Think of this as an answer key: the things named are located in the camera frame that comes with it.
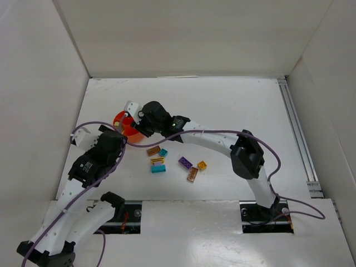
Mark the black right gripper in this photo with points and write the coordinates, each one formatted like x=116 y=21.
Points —
x=142 y=128

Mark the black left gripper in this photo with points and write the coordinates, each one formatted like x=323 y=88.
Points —
x=112 y=133

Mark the small teal lego brick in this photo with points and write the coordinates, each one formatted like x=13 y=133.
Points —
x=163 y=153

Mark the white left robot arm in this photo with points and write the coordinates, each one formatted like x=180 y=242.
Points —
x=62 y=232

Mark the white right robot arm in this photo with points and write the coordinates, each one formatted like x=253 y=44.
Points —
x=244 y=151

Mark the orange round divided container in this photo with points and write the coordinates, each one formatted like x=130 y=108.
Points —
x=131 y=133

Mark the brown lego plate upper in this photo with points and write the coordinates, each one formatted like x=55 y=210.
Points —
x=153 y=150

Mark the brown lego plate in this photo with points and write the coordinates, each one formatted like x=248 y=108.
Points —
x=153 y=150
x=192 y=174

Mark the yellow black striped lego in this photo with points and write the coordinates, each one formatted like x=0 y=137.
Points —
x=157 y=160

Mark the long teal lego brick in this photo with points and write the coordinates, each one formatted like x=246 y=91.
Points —
x=158 y=169

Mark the purple lego plate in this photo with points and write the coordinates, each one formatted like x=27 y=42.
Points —
x=185 y=163

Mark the brown lego plate lower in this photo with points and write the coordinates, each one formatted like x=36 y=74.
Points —
x=192 y=174

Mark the orange yellow lego brick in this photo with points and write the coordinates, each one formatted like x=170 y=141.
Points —
x=202 y=165

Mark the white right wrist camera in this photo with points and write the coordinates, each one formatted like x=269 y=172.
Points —
x=132 y=110

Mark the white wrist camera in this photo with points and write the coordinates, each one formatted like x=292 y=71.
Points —
x=83 y=139
x=132 y=110

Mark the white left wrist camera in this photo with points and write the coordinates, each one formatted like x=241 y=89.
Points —
x=83 y=139

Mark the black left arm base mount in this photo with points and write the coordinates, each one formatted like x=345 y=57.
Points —
x=127 y=216

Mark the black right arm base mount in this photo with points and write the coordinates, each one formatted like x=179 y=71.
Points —
x=256 y=221

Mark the aluminium rail right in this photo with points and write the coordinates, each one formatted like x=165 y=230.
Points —
x=313 y=184

